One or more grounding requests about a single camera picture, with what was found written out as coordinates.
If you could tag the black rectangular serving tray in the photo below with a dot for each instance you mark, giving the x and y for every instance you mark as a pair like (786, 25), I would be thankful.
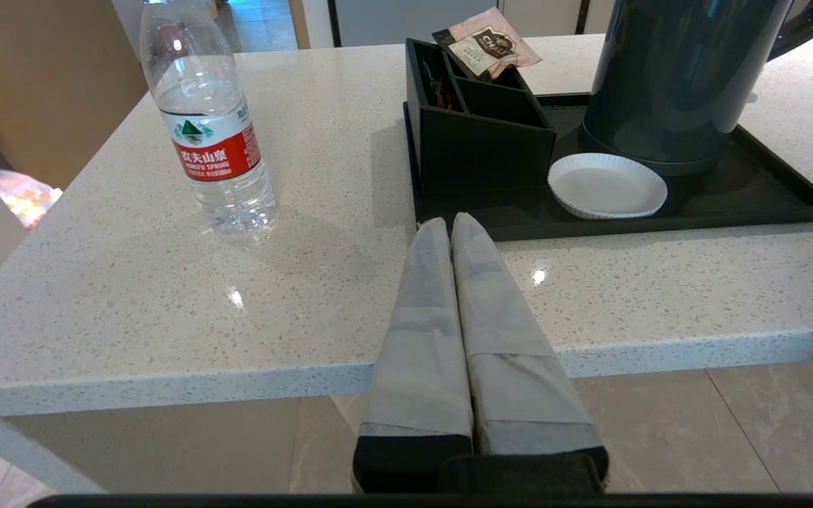
(745, 199)

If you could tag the red-cap bottle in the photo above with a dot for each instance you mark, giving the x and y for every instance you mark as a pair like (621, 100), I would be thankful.
(212, 141)

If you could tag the black round kettle base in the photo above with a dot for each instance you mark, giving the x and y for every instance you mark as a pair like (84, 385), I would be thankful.
(689, 168)

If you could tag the silver refrigerator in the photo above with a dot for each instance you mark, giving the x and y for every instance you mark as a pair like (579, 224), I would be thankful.
(392, 17)

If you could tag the pink tea sachet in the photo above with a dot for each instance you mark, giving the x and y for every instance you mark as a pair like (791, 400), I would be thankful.
(491, 47)

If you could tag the black electric kettle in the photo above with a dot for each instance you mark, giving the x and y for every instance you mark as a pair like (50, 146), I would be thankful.
(682, 70)

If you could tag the yellow white plastic bag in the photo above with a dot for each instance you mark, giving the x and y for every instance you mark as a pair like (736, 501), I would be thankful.
(23, 199)

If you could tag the black compartment organizer box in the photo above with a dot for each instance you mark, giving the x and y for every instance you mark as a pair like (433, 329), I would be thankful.
(484, 152)

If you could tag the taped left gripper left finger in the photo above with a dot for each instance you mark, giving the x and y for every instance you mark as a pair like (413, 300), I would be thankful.
(417, 367)

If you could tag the red sachet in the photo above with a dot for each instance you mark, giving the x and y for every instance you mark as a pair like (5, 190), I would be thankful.
(442, 96)

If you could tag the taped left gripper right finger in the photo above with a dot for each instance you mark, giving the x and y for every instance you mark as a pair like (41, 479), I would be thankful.
(519, 374)

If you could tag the brown wooden door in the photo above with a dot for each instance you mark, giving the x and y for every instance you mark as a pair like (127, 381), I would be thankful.
(39, 77)

